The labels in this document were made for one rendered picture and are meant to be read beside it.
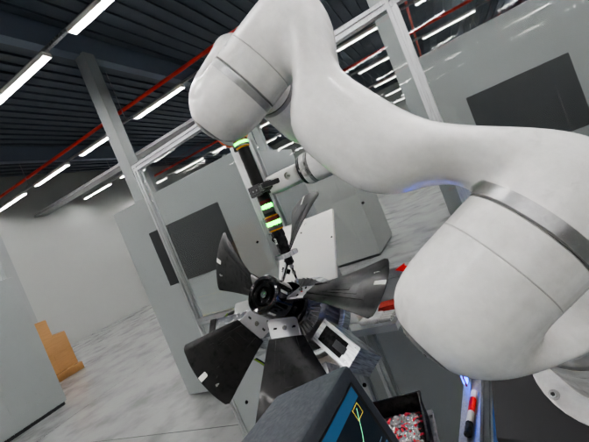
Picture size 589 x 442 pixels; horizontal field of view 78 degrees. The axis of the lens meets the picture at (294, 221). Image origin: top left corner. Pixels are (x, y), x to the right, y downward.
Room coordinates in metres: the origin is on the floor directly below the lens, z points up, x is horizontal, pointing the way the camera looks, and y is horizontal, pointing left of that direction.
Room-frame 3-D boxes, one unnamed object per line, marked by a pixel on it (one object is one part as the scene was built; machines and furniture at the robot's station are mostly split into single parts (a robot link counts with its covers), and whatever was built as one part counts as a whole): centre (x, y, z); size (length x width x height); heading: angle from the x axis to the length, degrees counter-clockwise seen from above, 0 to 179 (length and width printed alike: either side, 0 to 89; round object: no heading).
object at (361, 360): (1.05, 0.00, 0.98); 0.20 x 0.16 x 0.20; 150
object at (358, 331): (1.59, -0.12, 0.85); 0.36 x 0.24 x 0.03; 60
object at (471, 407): (0.77, -0.20, 0.87); 0.14 x 0.01 x 0.01; 146
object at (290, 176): (1.00, -0.04, 1.51); 0.11 x 0.10 x 0.07; 60
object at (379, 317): (1.49, -0.17, 0.87); 0.15 x 0.09 x 0.02; 56
